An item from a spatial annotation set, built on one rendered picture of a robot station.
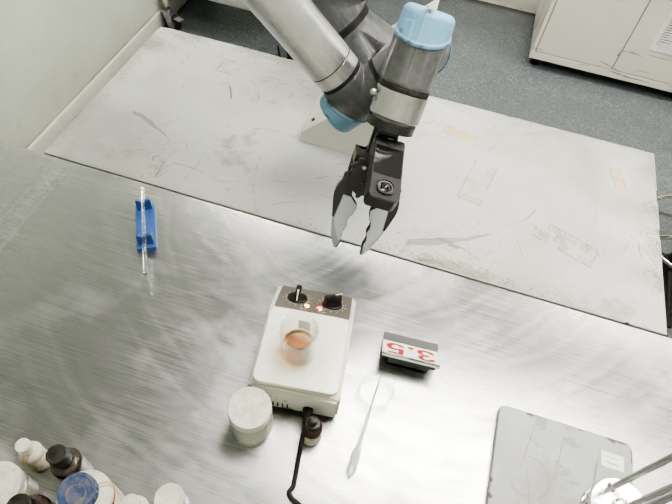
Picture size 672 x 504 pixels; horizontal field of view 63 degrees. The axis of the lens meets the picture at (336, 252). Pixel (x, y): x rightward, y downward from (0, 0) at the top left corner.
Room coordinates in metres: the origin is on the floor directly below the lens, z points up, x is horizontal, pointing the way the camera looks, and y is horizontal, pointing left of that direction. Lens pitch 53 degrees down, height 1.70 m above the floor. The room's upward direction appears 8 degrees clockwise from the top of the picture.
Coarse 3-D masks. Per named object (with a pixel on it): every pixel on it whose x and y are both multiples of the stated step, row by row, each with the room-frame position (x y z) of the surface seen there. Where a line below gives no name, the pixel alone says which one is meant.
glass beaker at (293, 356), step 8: (296, 312) 0.37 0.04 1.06; (304, 312) 0.37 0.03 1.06; (288, 320) 0.36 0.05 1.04; (296, 320) 0.37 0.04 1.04; (304, 320) 0.37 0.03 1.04; (312, 320) 0.36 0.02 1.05; (280, 328) 0.34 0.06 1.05; (288, 328) 0.36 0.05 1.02; (296, 328) 0.37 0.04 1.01; (304, 328) 0.37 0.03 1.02; (312, 328) 0.36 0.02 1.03; (280, 336) 0.33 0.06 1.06; (280, 344) 0.33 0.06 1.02; (288, 344) 0.32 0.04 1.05; (312, 344) 0.33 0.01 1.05; (280, 352) 0.33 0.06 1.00; (288, 352) 0.32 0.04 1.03; (296, 352) 0.32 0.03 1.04; (304, 352) 0.32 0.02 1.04; (312, 352) 0.33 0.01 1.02; (288, 360) 0.32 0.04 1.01; (296, 360) 0.32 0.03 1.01; (304, 360) 0.32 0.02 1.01
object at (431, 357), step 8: (392, 344) 0.42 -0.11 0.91; (400, 344) 0.42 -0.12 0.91; (392, 352) 0.39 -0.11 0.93; (400, 352) 0.40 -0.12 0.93; (408, 352) 0.40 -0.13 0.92; (416, 352) 0.41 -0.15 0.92; (424, 352) 0.41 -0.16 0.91; (432, 352) 0.41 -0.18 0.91; (424, 360) 0.39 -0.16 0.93; (432, 360) 0.39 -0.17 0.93
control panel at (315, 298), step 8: (288, 288) 0.48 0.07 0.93; (280, 296) 0.45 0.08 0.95; (312, 296) 0.47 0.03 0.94; (320, 296) 0.47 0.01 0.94; (344, 296) 0.48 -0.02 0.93; (280, 304) 0.43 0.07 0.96; (288, 304) 0.44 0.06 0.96; (296, 304) 0.44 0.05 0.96; (304, 304) 0.44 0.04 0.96; (312, 304) 0.45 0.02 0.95; (320, 304) 0.45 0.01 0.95; (344, 304) 0.46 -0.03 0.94; (312, 312) 0.42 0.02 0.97; (320, 312) 0.43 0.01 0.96; (328, 312) 0.43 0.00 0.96; (336, 312) 0.43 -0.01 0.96; (344, 312) 0.44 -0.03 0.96
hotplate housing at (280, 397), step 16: (272, 304) 0.43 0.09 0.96; (352, 304) 0.46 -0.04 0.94; (352, 320) 0.42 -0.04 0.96; (256, 384) 0.30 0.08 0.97; (272, 400) 0.29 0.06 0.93; (288, 400) 0.29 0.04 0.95; (304, 400) 0.29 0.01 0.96; (320, 400) 0.29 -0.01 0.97; (336, 400) 0.29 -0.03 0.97; (304, 416) 0.27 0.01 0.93
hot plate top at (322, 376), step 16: (272, 320) 0.39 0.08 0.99; (320, 320) 0.40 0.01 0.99; (336, 320) 0.40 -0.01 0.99; (272, 336) 0.36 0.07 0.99; (320, 336) 0.37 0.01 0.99; (336, 336) 0.38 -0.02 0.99; (272, 352) 0.34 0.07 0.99; (320, 352) 0.35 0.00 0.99; (336, 352) 0.35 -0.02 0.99; (256, 368) 0.31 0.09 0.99; (272, 368) 0.31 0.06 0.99; (288, 368) 0.32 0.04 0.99; (304, 368) 0.32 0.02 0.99; (320, 368) 0.32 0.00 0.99; (336, 368) 0.33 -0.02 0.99; (272, 384) 0.29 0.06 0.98; (288, 384) 0.29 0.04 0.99; (304, 384) 0.30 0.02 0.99; (320, 384) 0.30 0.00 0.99; (336, 384) 0.30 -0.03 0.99
